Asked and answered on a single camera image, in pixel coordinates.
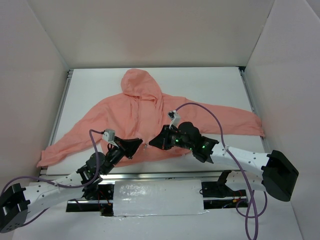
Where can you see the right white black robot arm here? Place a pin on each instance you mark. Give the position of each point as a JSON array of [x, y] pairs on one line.
[[277, 175]]

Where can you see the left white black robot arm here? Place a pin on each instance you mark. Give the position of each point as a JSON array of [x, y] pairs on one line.
[[18, 203]]

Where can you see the salmon pink hooded jacket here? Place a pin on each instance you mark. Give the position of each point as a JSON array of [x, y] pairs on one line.
[[140, 111]]

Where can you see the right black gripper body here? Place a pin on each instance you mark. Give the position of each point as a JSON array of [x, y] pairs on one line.
[[164, 137]]

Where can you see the white foil covered panel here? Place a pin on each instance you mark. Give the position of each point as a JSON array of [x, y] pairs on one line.
[[157, 198]]

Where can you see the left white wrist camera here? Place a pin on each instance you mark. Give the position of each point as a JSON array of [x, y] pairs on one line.
[[109, 136]]

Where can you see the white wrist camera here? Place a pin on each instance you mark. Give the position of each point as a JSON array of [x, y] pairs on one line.
[[175, 118], [109, 136]]

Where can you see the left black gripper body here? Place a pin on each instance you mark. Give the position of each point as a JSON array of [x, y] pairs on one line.
[[121, 146]]

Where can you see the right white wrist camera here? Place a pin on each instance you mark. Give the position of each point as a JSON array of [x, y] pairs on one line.
[[175, 118]]

